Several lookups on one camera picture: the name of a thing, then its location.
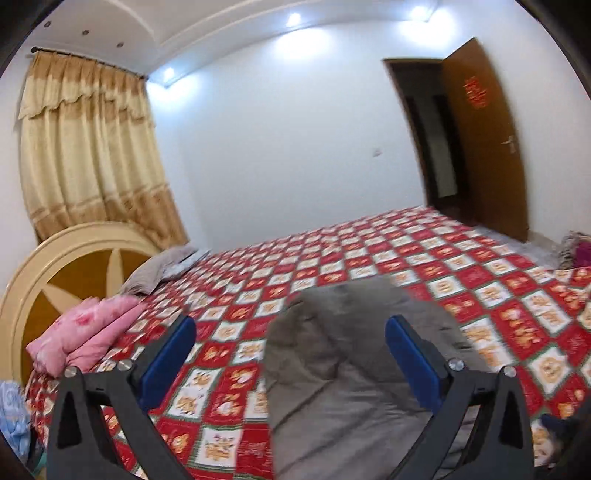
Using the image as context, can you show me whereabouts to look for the cream wooden headboard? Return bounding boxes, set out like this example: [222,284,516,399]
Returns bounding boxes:
[1,222,160,384]

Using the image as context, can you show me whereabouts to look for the dark door frame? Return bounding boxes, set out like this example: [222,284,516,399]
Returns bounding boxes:
[384,59,471,223]

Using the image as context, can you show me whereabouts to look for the pink folded quilt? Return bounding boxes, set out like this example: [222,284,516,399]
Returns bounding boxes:
[26,295,145,378]

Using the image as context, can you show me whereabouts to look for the red double happiness sticker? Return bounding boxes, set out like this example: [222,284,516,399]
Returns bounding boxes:
[464,76,489,109]

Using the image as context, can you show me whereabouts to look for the brown wooden door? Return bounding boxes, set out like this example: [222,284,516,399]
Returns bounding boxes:
[442,38,529,242]

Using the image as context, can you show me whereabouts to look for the grey puffer jacket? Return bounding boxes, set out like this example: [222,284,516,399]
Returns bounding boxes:
[263,276,488,479]

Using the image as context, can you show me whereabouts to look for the blue patterned cloth pile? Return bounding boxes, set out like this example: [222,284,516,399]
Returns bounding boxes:
[0,380,31,462]

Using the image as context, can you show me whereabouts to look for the pink clothes on floor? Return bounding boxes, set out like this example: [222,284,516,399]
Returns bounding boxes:
[558,231,590,269]

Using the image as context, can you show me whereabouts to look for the striped grey pillow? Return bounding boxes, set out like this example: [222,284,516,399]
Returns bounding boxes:
[119,244,211,296]

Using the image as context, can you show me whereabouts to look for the red patterned bed sheet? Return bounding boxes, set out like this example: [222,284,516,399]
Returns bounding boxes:
[25,204,591,480]

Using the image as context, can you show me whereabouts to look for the metal door handle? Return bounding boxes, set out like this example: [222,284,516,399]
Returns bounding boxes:
[501,135,517,154]

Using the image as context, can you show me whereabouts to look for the beige gold curtain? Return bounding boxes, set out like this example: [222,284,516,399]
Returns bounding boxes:
[18,51,188,249]

